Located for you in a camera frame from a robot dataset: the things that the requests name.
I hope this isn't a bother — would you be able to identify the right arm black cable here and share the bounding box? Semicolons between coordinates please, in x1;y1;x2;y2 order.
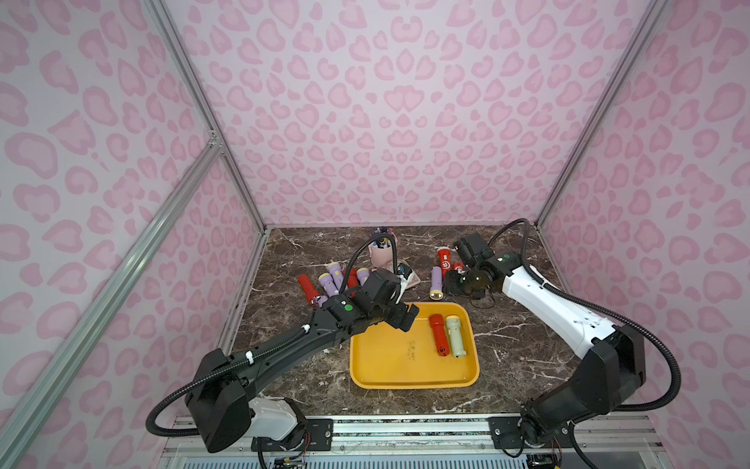
488;218;683;412

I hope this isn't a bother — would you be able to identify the purple flashlight group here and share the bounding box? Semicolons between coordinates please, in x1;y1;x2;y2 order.
429;266;445;301

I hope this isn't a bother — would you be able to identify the pale green flashlight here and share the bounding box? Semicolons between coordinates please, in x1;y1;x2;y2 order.
445;316;467;359

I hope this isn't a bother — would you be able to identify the purple flashlight near calculator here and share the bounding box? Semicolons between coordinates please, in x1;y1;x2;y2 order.
357;268;370;285

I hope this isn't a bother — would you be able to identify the plain red flashlight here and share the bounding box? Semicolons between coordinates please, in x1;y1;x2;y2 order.
429;314;450;357

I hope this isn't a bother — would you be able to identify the pink metal pen bucket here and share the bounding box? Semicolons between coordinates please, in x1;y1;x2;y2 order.
368;227;396;270

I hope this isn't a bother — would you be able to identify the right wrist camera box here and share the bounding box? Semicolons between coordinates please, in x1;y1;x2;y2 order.
453;233;494;268

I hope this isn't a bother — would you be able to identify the aluminium front rail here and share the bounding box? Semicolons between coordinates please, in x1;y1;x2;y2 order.
157;411;672;469

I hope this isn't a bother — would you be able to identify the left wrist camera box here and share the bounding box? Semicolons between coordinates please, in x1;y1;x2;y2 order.
362;263;414;305

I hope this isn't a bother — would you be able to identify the red flashlight between purple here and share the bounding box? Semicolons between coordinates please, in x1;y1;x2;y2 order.
347;269;359;288

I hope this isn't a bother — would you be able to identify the yellow plastic tray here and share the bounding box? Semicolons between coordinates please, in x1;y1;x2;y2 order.
350;302;480;390

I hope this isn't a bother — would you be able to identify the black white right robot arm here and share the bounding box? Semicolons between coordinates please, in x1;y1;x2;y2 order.
445;248;646;447

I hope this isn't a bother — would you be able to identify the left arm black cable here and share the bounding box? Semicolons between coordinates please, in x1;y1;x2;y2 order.
145;231;400;439

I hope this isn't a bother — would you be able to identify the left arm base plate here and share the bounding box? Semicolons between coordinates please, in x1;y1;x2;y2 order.
251;418;334;453

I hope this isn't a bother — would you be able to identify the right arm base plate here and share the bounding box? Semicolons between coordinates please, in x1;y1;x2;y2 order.
487;414;573;451

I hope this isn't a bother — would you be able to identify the red white flashlight emblem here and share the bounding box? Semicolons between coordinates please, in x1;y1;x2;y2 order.
452;262;466;275

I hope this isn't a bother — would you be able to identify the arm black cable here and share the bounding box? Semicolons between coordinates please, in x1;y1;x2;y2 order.
145;231;400;439
488;218;683;412

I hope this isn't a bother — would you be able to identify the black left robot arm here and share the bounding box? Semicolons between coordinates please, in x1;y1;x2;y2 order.
186;290;420;453

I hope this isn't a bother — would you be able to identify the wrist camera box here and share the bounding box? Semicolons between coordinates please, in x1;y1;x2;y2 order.
362;263;414;305
453;233;494;268

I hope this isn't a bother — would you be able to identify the pink calculator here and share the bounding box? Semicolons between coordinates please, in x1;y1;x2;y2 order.
398;263;420;290

